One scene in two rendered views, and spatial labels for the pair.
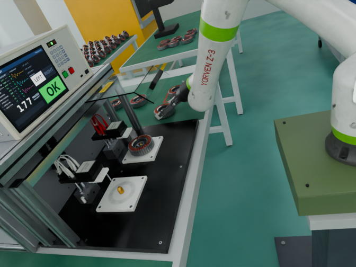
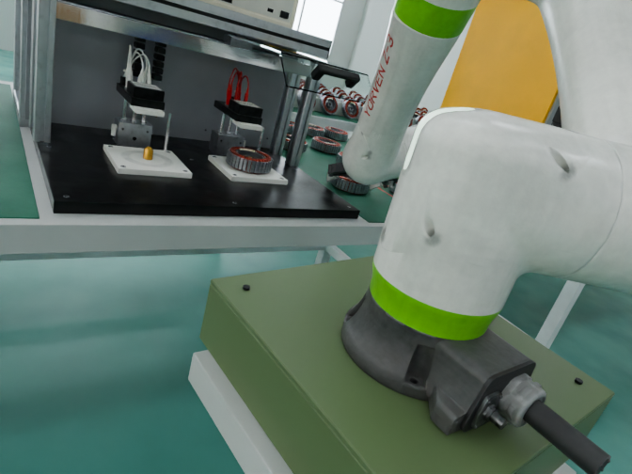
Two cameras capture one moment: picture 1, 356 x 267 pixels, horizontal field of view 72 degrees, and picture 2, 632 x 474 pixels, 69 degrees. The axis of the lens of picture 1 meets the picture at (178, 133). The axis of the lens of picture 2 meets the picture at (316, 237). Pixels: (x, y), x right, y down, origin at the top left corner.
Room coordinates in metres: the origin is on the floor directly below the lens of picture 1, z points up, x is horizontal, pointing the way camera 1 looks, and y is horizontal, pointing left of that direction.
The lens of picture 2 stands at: (0.01, -0.51, 1.10)
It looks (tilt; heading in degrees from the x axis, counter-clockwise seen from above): 22 degrees down; 27
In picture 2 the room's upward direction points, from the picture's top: 16 degrees clockwise
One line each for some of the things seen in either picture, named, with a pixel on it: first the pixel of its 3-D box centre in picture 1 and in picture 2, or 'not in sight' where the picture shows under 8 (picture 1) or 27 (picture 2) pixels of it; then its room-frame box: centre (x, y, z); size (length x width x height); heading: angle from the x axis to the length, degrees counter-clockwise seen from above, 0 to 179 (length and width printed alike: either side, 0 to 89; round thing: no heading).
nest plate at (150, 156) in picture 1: (143, 149); (247, 169); (0.90, 0.17, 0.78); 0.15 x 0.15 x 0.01; 66
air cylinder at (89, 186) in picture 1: (87, 190); (132, 132); (0.74, 0.40, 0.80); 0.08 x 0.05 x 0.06; 156
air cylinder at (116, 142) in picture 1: (113, 149); (226, 143); (0.96, 0.30, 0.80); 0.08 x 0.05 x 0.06; 156
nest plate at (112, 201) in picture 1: (122, 193); (147, 161); (0.68, 0.27, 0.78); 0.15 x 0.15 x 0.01; 66
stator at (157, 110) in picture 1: (164, 110); (350, 181); (1.19, 0.03, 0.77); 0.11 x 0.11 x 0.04
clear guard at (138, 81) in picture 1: (124, 88); (299, 68); (0.98, 0.14, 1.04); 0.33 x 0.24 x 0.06; 66
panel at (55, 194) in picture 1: (64, 148); (176, 79); (0.89, 0.45, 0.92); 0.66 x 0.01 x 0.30; 156
